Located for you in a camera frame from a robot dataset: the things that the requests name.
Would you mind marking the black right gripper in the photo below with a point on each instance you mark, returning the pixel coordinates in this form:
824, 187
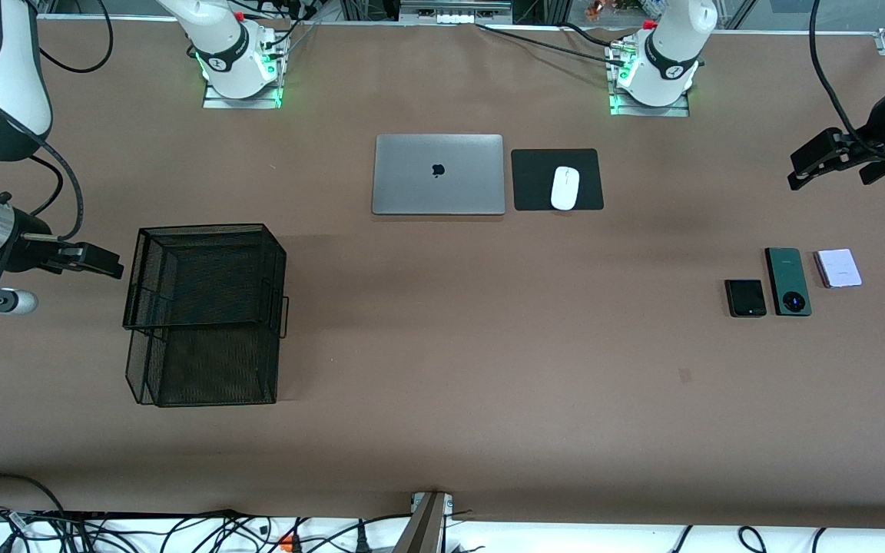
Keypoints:
28, 230

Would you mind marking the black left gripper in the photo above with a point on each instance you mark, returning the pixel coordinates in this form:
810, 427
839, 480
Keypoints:
875, 127

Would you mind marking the lavender flip phone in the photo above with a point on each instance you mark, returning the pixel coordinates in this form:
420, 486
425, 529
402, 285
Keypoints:
840, 269

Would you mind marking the green phone round camera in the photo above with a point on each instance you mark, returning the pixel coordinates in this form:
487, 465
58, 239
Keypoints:
787, 276

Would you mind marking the small black flip phone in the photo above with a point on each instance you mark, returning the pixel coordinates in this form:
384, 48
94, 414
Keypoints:
745, 297

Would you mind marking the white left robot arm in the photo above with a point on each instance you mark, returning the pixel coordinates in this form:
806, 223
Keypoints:
669, 46

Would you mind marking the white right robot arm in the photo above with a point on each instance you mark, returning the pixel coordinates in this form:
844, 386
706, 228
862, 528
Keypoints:
227, 46

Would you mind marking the white computer mouse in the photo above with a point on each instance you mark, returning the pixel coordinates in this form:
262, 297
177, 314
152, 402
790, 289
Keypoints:
565, 187

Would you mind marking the black mouse pad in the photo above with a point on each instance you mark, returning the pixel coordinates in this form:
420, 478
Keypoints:
538, 180

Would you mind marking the orange plug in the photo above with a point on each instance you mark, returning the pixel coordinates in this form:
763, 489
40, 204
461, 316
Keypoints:
286, 543

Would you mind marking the grey closed laptop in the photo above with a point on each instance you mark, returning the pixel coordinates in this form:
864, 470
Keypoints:
438, 174

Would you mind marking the grey power strip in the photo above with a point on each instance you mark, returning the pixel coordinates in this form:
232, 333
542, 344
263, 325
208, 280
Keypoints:
455, 14

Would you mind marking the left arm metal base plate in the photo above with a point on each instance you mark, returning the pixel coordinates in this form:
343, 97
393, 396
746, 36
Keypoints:
646, 110

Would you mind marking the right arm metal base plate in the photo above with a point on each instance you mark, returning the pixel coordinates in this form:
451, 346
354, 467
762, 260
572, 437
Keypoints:
243, 102

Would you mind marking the aluminium camera post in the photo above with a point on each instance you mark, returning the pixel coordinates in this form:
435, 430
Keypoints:
423, 526

